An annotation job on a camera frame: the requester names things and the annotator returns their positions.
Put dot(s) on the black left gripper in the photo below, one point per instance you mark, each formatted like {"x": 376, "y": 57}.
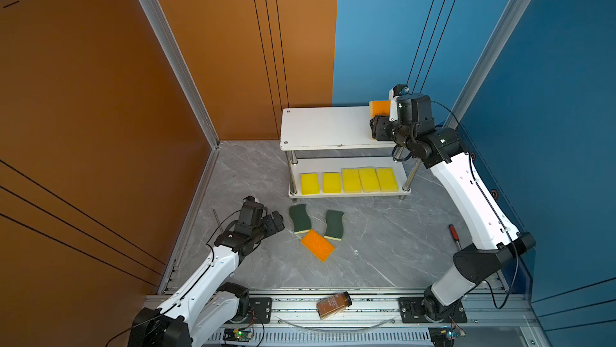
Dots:
{"x": 266, "y": 219}

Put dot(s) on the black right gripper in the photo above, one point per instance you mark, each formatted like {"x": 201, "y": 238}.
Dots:
{"x": 378, "y": 127}

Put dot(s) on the orange sponge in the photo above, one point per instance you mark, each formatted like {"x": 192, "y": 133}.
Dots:
{"x": 320, "y": 247}
{"x": 380, "y": 108}

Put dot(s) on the green scouring sponge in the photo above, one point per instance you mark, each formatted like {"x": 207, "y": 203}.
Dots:
{"x": 300, "y": 218}
{"x": 334, "y": 229}

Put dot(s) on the yellow sponge stack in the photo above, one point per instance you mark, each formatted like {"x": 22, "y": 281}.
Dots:
{"x": 331, "y": 183}

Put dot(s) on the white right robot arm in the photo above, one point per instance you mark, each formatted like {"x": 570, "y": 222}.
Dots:
{"x": 496, "y": 241}

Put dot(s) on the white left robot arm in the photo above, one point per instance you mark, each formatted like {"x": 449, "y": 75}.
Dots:
{"x": 192, "y": 294}

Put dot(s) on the white two-tier shelf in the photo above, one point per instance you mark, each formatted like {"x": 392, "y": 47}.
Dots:
{"x": 330, "y": 139}

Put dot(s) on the brown spice bottle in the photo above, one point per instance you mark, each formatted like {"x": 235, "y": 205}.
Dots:
{"x": 333, "y": 304}

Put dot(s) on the green circuit board left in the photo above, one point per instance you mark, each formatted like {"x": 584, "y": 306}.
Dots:
{"x": 238, "y": 335}

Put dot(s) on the circuit board right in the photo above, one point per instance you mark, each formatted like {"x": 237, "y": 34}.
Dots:
{"x": 446, "y": 336}

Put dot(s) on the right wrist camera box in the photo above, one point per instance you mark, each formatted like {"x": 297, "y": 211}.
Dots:
{"x": 394, "y": 94}

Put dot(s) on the red handled screwdriver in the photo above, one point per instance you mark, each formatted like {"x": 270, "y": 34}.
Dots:
{"x": 455, "y": 237}

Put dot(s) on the aluminium corner post right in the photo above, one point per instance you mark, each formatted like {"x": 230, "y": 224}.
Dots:
{"x": 504, "y": 28}

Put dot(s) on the aluminium corner post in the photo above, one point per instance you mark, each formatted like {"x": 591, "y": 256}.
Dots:
{"x": 504, "y": 28}
{"x": 163, "y": 31}

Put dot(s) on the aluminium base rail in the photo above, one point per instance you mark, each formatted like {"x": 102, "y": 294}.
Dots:
{"x": 389, "y": 318}

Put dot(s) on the aluminium corner post left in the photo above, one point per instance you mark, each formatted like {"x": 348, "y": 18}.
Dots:
{"x": 163, "y": 31}

